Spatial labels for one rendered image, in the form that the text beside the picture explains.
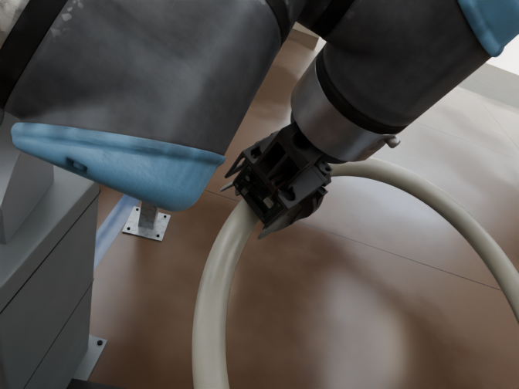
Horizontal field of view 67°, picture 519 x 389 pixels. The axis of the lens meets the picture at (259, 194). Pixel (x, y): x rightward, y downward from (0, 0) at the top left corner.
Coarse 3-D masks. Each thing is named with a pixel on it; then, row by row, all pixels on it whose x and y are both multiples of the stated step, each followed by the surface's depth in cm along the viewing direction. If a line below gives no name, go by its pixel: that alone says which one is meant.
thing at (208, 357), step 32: (416, 192) 56; (224, 224) 41; (256, 224) 43; (480, 224) 57; (224, 256) 38; (480, 256) 57; (224, 288) 37; (512, 288) 54; (224, 320) 36; (192, 352) 34; (224, 352) 35; (224, 384) 33
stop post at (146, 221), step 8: (136, 208) 209; (144, 208) 194; (152, 208) 194; (136, 216) 206; (144, 216) 197; (152, 216) 197; (160, 216) 212; (168, 216) 213; (128, 224) 201; (136, 224) 202; (144, 224) 200; (152, 224) 200; (160, 224) 207; (128, 232) 196; (136, 232) 198; (144, 232) 199; (152, 232) 201; (160, 232) 203; (160, 240) 199
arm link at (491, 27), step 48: (384, 0) 21; (432, 0) 21; (480, 0) 20; (336, 48) 27; (384, 48) 23; (432, 48) 22; (480, 48) 22; (336, 96) 28; (384, 96) 26; (432, 96) 26
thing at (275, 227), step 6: (294, 210) 45; (288, 216) 46; (276, 222) 46; (282, 222) 48; (288, 222) 47; (264, 228) 45; (270, 228) 46; (276, 228) 48; (282, 228) 49; (264, 234) 45
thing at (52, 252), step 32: (64, 192) 89; (96, 192) 99; (32, 224) 80; (64, 224) 86; (96, 224) 107; (0, 256) 72; (32, 256) 76; (64, 256) 92; (0, 288) 68; (32, 288) 81; (64, 288) 99; (0, 320) 72; (32, 320) 86; (64, 320) 108; (0, 352) 77; (32, 352) 93; (64, 352) 118; (96, 352) 147; (0, 384) 84; (32, 384) 100; (64, 384) 131
